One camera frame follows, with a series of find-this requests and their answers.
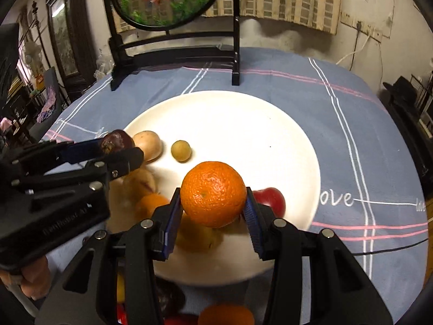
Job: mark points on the dark wrinkled passion fruit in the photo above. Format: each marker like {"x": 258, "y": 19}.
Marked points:
{"x": 167, "y": 298}
{"x": 116, "y": 139}

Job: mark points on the small tan longan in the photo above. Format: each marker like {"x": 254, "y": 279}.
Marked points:
{"x": 181, "y": 150}

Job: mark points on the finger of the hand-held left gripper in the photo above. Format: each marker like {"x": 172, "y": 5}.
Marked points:
{"x": 127, "y": 161}
{"x": 81, "y": 151}

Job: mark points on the black hat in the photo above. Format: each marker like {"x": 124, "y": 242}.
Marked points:
{"x": 402, "y": 89}

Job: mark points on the dark framed picture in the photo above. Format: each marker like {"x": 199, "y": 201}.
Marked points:
{"x": 62, "y": 44}

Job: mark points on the round goldfish screen on stand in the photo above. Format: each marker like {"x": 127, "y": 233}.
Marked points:
{"x": 169, "y": 3}

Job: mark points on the red plum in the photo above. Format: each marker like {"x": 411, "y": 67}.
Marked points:
{"x": 270, "y": 199}

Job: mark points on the red tomato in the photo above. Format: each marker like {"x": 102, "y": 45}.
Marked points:
{"x": 121, "y": 315}
{"x": 181, "y": 320}

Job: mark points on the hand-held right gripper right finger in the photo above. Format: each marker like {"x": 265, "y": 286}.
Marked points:
{"x": 252, "y": 223}

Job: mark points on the dimpled mandarin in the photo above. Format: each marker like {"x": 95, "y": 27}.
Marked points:
{"x": 225, "y": 315}
{"x": 213, "y": 194}

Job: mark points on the green yellow tomato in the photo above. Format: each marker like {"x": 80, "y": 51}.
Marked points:
{"x": 120, "y": 287}

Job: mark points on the orange tomato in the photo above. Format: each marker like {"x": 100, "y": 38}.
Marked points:
{"x": 199, "y": 238}

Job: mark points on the smooth orange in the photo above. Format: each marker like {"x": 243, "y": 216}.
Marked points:
{"x": 152, "y": 206}

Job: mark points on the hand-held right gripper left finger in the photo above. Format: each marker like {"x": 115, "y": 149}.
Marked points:
{"x": 171, "y": 223}

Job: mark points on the tan round fruit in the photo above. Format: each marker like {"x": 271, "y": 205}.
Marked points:
{"x": 148, "y": 145}
{"x": 138, "y": 182}

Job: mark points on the white oval plate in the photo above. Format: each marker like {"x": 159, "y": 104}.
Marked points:
{"x": 236, "y": 135}

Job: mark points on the purple cloth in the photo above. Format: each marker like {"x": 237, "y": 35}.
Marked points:
{"x": 45, "y": 106}

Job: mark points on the person's left hand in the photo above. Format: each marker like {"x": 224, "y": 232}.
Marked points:
{"x": 33, "y": 277}

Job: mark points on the black chair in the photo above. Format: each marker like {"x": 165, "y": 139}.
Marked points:
{"x": 59, "y": 88}

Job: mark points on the white wall sockets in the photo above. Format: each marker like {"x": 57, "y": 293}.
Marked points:
{"x": 362, "y": 25}

